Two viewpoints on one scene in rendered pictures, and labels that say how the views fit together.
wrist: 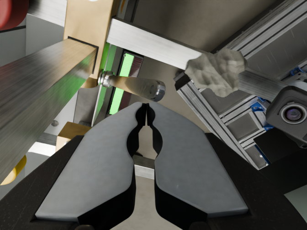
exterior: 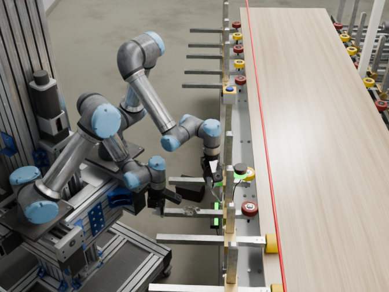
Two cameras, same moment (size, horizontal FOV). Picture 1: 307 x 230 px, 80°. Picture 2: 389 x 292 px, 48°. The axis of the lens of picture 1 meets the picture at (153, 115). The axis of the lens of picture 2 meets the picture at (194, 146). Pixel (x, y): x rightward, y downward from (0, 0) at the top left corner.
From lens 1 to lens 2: 1.93 m
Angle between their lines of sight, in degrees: 25
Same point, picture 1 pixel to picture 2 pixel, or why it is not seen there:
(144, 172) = (198, 179)
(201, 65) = (196, 210)
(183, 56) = (202, 211)
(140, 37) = (215, 212)
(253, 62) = (114, 284)
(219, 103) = (129, 249)
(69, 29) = not seen: hidden behind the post
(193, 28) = not seen: outside the picture
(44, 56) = (230, 194)
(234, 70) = (186, 211)
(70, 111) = (238, 203)
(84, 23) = not seen: hidden behind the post
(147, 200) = (156, 153)
